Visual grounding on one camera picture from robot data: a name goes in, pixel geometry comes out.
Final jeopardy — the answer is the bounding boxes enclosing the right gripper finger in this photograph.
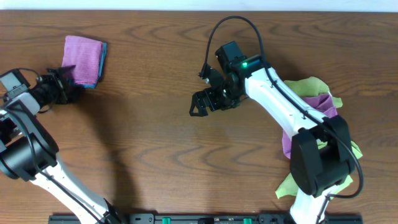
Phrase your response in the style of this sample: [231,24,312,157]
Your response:
[198,63,224,89]
[189,88,218,117]

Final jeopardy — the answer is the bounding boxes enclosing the purple cloth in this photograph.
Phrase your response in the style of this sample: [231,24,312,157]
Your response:
[62,35,102,84]
[282,93,338,159]

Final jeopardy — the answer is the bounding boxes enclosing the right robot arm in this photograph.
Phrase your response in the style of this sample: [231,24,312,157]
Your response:
[190,54,358,223]

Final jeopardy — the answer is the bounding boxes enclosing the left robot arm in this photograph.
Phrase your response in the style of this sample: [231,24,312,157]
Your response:
[1,66,127,224]

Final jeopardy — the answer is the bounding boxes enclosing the folded blue cloth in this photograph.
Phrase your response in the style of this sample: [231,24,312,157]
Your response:
[68,42,108,89]

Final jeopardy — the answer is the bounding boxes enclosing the upper green cloth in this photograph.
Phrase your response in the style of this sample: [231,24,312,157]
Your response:
[284,77,343,108]

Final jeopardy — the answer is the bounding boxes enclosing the green cloth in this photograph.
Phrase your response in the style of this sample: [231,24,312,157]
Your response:
[284,77,343,108]
[275,141,363,198]

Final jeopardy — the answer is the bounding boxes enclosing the crumpled purple cloth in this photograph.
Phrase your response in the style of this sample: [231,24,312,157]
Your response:
[282,93,338,159]

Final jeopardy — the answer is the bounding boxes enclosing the lower green cloth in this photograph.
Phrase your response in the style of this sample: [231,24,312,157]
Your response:
[275,141,363,198]

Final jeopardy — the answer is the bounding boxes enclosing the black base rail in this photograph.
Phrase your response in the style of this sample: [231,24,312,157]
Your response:
[48,213,363,224]

